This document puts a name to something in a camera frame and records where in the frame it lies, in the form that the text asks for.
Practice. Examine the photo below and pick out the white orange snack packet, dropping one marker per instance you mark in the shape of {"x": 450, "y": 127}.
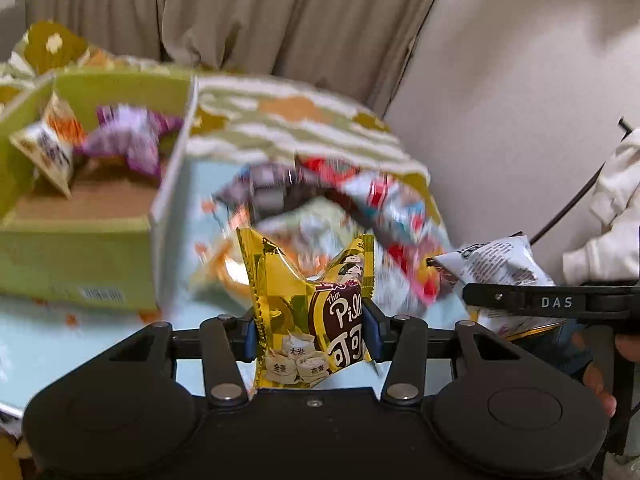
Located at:
{"x": 45, "y": 145}

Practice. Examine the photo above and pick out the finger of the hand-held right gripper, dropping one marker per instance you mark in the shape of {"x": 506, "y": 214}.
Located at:
{"x": 525, "y": 301}

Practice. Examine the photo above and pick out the person's blue trousers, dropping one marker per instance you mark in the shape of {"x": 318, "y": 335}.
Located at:
{"x": 565, "y": 350}

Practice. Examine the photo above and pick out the purple snack packet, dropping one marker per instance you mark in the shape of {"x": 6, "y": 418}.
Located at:
{"x": 145, "y": 117}
{"x": 130, "y": 152}

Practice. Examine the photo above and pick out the pile of assorted snack packets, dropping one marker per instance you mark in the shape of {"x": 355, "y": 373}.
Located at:
{"x": 350, "y": 200}

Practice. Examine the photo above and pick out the person's right hand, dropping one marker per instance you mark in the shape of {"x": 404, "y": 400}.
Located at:
{"x": 597, "y": 385}

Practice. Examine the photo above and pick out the beige curtain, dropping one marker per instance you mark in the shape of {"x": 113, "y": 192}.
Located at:
{"x": 250, "y": 20}

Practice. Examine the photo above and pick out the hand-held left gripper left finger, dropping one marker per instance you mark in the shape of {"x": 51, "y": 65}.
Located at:
{"x": 247, "y": 335}

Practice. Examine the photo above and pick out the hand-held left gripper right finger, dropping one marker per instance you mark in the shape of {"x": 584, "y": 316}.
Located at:
{"x": 372, "y": 332}

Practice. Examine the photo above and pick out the yellow snack packet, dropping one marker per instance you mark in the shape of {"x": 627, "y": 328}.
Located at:
{"x": 325, "y": 320}

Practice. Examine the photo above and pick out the person's right forearm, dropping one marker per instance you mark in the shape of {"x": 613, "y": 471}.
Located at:
{"x": 610, "y": 210}

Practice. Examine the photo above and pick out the white black snack packet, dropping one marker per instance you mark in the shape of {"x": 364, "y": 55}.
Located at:
{"x": 500, "y": 260}

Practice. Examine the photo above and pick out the green cardboard box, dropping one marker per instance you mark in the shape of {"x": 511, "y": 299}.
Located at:
{"x": 75, "y": 255}

